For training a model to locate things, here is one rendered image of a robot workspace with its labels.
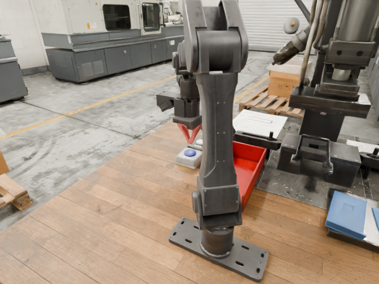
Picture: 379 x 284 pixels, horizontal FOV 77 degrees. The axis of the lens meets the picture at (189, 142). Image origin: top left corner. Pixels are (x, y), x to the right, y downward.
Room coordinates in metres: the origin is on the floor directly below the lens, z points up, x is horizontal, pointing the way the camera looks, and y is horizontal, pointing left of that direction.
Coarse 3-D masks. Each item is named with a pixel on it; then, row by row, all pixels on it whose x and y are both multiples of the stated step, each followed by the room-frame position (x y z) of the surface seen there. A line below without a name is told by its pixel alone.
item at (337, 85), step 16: (336, 64) 0.60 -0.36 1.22; (336, 80) 0.60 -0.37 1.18; (352, 80) 0.60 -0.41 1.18; (304, 96) 0.60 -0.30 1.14; (320, 96) 0.60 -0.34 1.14; (336, 96) 0.59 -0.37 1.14; (352, 96) 0.54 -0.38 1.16; (320, 112) 0.62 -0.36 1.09; (336, 112) 0.56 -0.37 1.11; (352, 112) 0.55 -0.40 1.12
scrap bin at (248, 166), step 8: (240, 144) 0.68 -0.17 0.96; (248, 144) 0.67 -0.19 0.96; (240, 152) 0.68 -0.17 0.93; (248, 152) 0.66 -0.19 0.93; (256, 152) 0.65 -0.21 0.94; (264, 152) 0.62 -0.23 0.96; (240, 160) 0.66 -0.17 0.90; (248, 160) 0.66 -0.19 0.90; (256, 160) 0.65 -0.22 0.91; (264, 160) 0.63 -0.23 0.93; (240, 168) 0.61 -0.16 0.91; (248, 168) 0.61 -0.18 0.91; (256, 168) 0.53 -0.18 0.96; (240, 176) 0.57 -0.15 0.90; (248, 176) 0.57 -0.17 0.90; (256, 176) 0.54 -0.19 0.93; (240, 184) 0.53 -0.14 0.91; (248, 184) 0.47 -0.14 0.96; (240, 192) 0.50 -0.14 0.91; (248, 192) 0.46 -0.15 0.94
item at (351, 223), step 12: (336, 192) 0.48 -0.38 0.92; (336, 204) 0.44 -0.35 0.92; (348, 204) 0.44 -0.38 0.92; (360, 204) 0.44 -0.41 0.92; (336, 216) 0.40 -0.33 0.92; (348, 216) 0.40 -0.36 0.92; (360, 216) 0.40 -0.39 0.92; (336, 228) 0.36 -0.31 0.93; (348, 228) 0.34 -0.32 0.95; (360, 228) 0.36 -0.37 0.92; (360, 240) 0.33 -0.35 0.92
